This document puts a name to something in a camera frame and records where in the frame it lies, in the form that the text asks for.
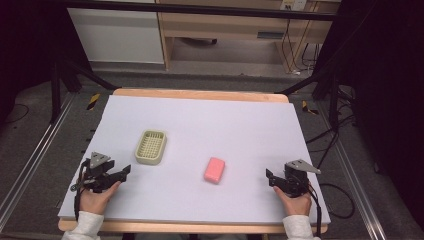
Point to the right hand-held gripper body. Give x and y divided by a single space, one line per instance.
297 176

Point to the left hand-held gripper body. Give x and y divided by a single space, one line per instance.
96 165

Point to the beige slotted soap dish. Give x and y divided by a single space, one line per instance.
151 147

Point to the pink soap bar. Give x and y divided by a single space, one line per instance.
214 170

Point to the person's right hand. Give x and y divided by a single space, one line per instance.
296 204

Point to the person's left hand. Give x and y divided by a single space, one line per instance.
95 200

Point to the yellow black floor tape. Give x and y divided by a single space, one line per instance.
93 101
309 108

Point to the white foam mat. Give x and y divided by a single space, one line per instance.
213 126

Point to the black metal stand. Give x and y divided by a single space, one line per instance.
333 96
56 90

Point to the wooden table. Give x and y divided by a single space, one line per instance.
200 94

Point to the black curtain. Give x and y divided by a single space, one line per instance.
30 40
386 83

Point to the white cabinet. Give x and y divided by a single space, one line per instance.
116 36

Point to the wooden desk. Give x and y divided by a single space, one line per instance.
216 25

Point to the white power strip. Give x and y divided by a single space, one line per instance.
293 4

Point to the metal floor rail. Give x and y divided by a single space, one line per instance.
356 186
36 150

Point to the black horizontal frame bar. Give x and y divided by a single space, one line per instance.
200 9

